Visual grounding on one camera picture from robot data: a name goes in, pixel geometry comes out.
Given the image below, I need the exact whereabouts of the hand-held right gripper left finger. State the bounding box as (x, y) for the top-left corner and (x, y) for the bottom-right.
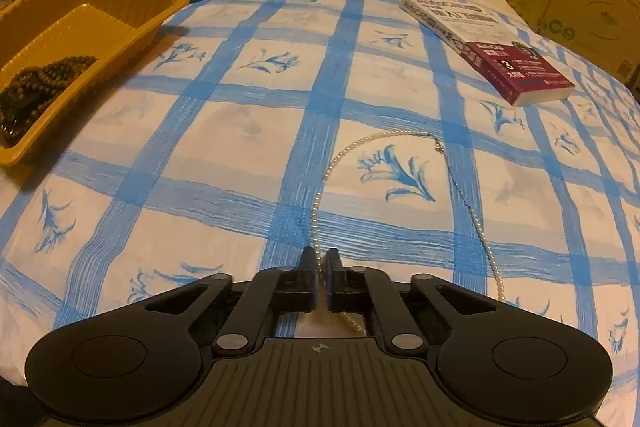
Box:
(127, 247), (321, 355)

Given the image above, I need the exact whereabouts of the yellow plastic tray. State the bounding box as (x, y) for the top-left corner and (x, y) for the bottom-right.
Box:
(0, 0), (191, 166)

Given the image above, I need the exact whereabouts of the long brown bead necklace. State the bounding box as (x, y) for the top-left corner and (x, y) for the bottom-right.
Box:
(20, 55), (98, 108)

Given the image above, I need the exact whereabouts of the white pearl necklace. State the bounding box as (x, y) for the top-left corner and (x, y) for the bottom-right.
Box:
(310, 131), (507, 335)

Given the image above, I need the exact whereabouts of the pile of dark bead bracelets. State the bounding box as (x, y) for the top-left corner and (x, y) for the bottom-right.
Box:
(0, 77), (51, 145)

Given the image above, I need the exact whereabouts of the white and maroon book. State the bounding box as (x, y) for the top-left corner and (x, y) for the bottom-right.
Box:
(400, 0), (577, 108)

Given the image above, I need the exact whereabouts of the blue checked tablecloth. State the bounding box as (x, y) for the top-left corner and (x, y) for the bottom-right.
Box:
(0, 0), (640, 388)

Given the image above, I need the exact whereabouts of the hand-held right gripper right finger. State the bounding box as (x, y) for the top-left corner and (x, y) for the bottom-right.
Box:
(322, 248), (506, 355)

